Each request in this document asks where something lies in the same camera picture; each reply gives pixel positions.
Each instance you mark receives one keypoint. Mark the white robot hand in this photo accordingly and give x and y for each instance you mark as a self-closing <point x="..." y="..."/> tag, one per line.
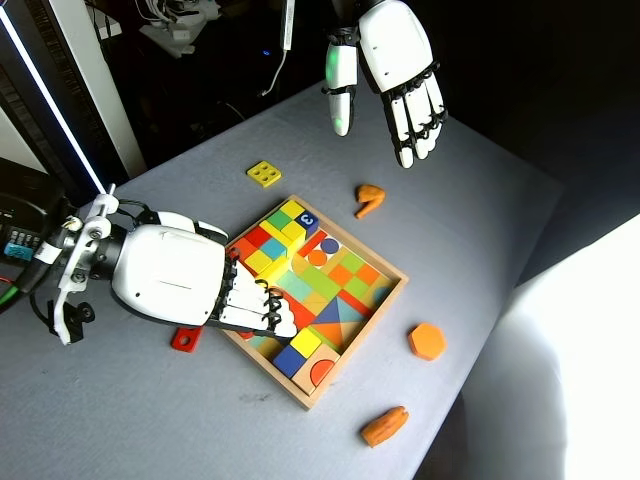
<point x="395" y="45"/>
<point x="170" y="270"/>

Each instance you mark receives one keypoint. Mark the red block with round hole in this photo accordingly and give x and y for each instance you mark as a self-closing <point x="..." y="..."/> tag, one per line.
<point x="196" y="342"/>

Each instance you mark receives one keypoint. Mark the yellow block with four holes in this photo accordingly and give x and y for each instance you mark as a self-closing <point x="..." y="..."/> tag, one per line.
<point x="263" y="173"/>

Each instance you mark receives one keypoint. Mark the wooden block with red semicircle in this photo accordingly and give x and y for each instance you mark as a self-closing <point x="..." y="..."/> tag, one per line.
<point x="306" y="381"/>

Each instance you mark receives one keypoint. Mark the orange hexagon block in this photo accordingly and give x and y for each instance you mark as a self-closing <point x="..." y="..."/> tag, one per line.
<point x="427" y="341"/>

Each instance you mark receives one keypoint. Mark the white power strip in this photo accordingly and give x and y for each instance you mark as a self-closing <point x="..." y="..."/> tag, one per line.
<point x="288" y="25"/>

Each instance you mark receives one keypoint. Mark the thin yellow bar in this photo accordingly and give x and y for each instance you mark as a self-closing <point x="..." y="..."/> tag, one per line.
<point x="276" y="234"/>

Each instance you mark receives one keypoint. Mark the orange toy chicken drumstick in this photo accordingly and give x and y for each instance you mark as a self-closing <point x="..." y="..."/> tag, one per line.
<point x="372" y="195"/>

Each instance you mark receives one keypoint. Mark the grey table cloth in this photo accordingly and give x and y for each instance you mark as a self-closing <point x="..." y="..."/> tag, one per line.
<point x="150" y="425"/>

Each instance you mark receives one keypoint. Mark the black control box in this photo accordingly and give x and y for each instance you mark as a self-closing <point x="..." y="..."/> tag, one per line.
<point x="20" y="200"/>

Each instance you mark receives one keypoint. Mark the wooden puzzle tray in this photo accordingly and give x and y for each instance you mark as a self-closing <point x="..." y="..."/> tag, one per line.
<point x="356" y="287"/>

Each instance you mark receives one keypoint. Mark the bright light strip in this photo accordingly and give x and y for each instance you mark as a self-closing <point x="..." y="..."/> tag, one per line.
<point x="50" y="97"/>

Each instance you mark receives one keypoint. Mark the white plastic parts pile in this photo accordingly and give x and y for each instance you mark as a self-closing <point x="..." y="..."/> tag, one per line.
<point x="170" y="30"/>

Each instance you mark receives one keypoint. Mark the orange toy fried chicken piece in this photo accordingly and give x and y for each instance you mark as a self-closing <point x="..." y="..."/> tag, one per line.
<point x="385" y="427"/>

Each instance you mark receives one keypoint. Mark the white post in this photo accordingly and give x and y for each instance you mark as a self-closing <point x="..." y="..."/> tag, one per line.
<point x="100" y="100"/>

